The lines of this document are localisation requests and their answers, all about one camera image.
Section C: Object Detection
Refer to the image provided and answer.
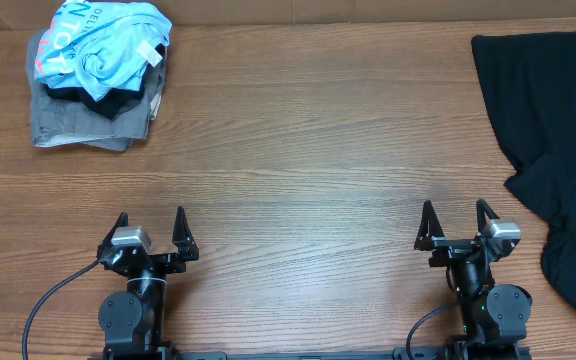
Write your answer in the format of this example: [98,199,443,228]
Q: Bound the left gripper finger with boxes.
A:
[100,212,128,248]
[172,206,199,261]

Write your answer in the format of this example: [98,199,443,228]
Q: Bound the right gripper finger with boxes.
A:
[476,198,499,235]
[414,200,445,250]

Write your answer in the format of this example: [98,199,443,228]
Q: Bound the black t-shirt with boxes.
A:
[471,31,576,310]

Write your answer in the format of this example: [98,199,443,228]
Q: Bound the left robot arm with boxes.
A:
[97,207,199,360]

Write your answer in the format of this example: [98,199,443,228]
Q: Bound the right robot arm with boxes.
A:
[405,199,532,360]

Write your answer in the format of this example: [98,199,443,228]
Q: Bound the black garment in pile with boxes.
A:
[39,45,168,122]

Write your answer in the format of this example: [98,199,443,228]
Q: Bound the grey folded garment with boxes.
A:
[26,30,167,152]

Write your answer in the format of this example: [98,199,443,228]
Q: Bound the light blue printed t-shirt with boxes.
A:
[34,0,172,101]

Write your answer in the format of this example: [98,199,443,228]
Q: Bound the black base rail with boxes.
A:
[88,346,533,360]

